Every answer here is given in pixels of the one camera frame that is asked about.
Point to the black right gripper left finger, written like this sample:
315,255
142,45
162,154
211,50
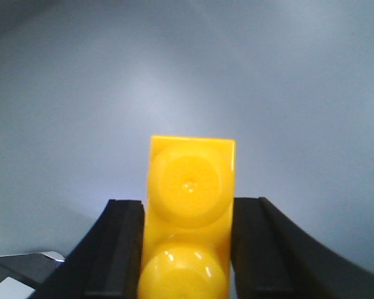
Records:
106,262

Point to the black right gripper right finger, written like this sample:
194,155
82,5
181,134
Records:
272,257

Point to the yellow two-stud toy brick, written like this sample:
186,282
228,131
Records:
188,221

